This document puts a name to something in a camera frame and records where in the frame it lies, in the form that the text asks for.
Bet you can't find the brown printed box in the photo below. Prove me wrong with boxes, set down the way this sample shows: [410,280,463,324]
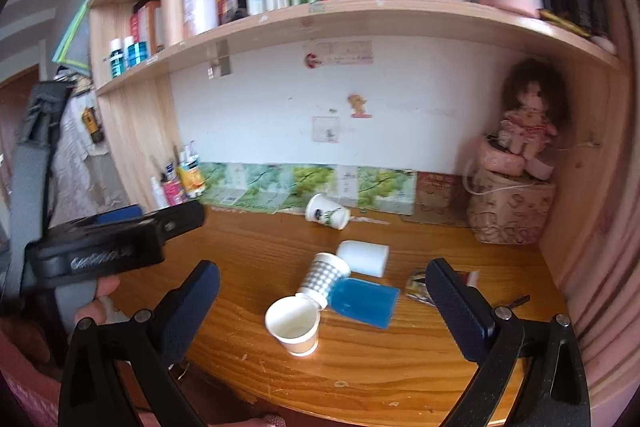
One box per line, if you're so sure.
[414,172,467,219]

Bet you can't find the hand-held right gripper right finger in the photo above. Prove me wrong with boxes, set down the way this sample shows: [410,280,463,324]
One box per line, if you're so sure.
[425,257,592,427]

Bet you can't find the teal white bottle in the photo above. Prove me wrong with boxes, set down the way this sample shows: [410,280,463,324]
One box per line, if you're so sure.
[123,35,151,70]
[109,38,126,80]

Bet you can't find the black pen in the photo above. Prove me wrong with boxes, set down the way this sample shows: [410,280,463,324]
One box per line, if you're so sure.
[492,294,532,308]

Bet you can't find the green printed paper strip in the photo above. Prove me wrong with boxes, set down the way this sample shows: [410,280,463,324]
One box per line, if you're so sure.
[199,161,419,216]

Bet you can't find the white cable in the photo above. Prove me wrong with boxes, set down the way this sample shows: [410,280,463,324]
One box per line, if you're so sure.
[462,139,601,198]

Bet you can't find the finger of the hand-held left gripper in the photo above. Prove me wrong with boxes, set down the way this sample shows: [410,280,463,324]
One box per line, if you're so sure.
[152,201,207,245]
[92,205,146,228]

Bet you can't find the beige patterned storage box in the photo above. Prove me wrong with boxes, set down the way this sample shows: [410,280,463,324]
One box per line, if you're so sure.
[467,169,557,246]

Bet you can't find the pale paper wall strip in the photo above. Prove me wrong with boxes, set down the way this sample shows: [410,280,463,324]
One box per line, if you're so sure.
[320,40,375,66]

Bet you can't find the cartoon figure wall sticker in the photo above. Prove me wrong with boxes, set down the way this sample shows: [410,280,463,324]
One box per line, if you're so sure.
[348,94,374,119]

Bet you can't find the pink cushioned box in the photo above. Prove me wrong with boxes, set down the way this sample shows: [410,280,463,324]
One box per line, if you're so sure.
[477,133,527,178]

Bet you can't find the pink jar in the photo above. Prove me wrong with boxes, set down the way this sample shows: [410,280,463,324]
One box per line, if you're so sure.
[161,178,186,208]

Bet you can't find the square pale wall sticker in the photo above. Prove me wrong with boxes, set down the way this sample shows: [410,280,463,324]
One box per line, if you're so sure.
[312,115,341,144]

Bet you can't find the green framed board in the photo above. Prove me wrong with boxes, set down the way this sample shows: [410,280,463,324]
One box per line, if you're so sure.
[52,0,94,68]

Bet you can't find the plain white paper cup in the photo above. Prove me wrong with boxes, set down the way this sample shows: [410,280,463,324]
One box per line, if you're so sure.
[264,296,321,357]

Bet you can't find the grey backpack strap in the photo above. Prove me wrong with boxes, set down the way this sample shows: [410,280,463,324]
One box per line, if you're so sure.
[9,79,75,290]

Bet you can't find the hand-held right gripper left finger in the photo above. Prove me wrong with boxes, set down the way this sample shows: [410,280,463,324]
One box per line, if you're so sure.
[57,259,222,427]

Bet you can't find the person's left hand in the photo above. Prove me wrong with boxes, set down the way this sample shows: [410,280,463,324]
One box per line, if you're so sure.
[74,276,132,326]

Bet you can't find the white plastic cup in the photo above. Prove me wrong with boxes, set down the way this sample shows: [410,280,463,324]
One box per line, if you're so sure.
[336,240,390,278]

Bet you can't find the person's left forearm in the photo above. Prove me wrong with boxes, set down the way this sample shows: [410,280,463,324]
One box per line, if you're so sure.
[0,302,76,427]

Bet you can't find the small white bottle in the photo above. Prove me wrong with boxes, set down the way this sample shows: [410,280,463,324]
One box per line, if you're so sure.
[149,176,169,210]

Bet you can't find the blue plastic cup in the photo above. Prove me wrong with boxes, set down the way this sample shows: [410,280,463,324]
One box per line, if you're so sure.
[327,277,402,330]

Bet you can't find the curly haired rag doll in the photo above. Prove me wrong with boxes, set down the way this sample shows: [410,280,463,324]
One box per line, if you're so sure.
[497,58,569,181]

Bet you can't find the wooden bookshelf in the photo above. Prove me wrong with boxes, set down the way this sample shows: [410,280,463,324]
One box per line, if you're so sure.
[89,0,640,413]

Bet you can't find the silver foil wrapper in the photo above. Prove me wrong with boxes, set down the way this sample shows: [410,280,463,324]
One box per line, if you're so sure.
[404,269,437,306]

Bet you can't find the white printed paper cup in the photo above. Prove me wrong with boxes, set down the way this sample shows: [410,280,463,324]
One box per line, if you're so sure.
[305,193,352,229]

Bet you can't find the white dotted paper cup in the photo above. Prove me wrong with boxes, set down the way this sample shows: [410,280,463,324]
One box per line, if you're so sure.
[296,252,352,311]

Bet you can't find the white hanging cloth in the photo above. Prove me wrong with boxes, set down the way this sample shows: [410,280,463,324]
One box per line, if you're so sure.
[49,89,128,220]

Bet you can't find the yellow bottle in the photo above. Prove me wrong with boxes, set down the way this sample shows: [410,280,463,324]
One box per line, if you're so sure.
[178,153,206,198]

